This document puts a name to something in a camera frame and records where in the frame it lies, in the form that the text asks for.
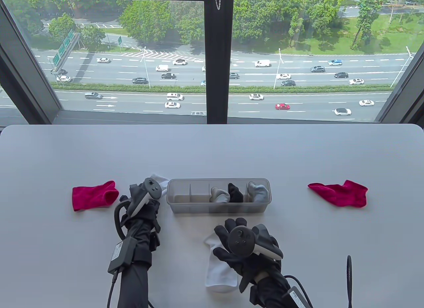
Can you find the person's right hand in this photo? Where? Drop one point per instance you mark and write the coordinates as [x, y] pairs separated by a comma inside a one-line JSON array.
[[255, 268]]

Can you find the person's left hand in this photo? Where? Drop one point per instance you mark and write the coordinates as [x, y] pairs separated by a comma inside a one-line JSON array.
[[142, 222]]

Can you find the white sock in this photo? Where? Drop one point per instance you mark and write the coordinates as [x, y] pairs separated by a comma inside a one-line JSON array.
[[162, 180], [218, 275]]

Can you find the red sock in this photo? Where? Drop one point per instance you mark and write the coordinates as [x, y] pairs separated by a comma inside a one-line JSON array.
[[341, 193], [92, 195]]

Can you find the light blue sock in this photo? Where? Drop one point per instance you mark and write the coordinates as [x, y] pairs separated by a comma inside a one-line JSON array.
[[258, 190]]

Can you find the black sock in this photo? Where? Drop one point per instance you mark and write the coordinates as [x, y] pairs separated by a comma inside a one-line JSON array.
[[236, 192]]

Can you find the grey sock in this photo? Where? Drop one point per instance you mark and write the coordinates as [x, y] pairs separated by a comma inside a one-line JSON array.
[[220, 195]]

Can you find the person's left forearm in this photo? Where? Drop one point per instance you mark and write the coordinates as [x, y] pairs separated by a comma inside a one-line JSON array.
[[135, 284]]

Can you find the black forearm sensor box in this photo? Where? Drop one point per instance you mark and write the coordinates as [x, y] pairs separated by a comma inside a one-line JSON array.
[[298, 298], [121, 255]]

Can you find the person's right forearm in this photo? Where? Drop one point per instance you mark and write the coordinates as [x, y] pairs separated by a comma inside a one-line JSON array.
[[271, 294]]

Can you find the clear plastic divided organizer box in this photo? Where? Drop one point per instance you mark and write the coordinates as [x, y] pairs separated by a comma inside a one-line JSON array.
[[185, 202]]

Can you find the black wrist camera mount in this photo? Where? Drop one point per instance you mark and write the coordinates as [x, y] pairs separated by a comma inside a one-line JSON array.
[[155, 243], [248, 283]]

